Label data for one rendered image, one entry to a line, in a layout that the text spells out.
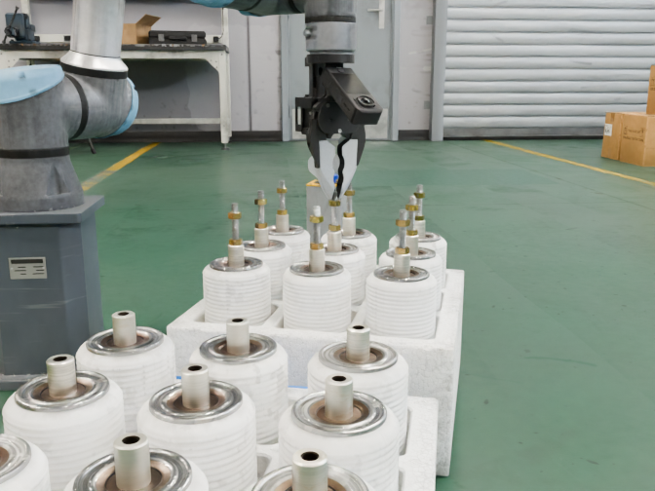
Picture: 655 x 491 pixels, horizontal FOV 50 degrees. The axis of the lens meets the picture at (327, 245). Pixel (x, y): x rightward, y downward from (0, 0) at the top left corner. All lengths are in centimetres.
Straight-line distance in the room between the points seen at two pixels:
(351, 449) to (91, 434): 21
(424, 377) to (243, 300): 27
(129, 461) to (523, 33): 611
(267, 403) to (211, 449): 13
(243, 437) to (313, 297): 39
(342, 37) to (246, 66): 506
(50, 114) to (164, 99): 491
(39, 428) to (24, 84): 73
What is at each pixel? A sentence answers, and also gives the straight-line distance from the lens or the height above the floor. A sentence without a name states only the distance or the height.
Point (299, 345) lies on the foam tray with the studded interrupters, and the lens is 93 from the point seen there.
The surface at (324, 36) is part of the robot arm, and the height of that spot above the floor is 57.
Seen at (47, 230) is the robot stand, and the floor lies 27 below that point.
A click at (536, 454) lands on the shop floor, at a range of 106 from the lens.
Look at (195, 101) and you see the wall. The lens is 611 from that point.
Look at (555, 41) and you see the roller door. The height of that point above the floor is 83.
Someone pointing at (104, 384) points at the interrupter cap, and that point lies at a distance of 64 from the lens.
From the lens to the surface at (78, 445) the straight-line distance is 62.
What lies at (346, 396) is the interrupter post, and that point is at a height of 27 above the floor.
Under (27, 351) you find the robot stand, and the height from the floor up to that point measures 6.
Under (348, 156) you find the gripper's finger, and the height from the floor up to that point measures 40.
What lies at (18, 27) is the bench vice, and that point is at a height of 86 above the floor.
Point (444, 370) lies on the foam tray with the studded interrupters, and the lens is 91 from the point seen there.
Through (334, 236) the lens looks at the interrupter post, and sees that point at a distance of 107.
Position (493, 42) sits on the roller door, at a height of 82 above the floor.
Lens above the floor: 51
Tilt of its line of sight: 13 degrees down
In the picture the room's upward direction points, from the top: straight up
